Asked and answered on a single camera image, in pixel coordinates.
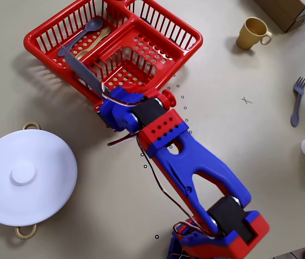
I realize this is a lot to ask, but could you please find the grey plastic spoon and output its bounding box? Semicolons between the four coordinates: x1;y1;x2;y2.
57;18;104;57

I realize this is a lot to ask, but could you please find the red black arm cable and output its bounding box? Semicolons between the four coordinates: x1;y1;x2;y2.
106;132;218;240

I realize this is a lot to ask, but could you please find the blue red gripper body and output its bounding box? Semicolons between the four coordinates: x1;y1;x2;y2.
99;93;145;133

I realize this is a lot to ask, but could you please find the brown cardboard box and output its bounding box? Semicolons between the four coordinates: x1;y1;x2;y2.
253;0;305;33

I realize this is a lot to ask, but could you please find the gold pot with handles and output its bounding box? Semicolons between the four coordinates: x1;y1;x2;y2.
16;121;42;240

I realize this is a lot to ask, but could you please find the white red wrist cable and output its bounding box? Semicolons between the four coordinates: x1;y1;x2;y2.
100;82;147;108

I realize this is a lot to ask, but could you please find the red plastic dish rack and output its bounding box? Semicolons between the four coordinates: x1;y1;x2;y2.
23;0;204;108

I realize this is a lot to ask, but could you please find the yellow plastic mug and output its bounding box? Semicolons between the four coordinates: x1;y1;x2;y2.
235;17;273;51

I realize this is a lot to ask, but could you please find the red blue gripper finger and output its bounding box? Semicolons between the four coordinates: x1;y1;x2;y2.
94;99;107;113
109;87;132;102

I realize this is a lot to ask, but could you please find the beige plastic spoon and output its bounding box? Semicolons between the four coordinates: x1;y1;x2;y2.
75;26;112;60

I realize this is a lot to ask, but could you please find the grey plastic fork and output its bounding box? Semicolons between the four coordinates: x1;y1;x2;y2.
290;77;305;127

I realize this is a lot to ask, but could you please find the grey round plate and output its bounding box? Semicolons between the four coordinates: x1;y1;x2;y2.
64;48;112;99

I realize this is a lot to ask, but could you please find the white round pot lid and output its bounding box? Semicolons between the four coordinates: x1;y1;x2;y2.
0;129;78;227

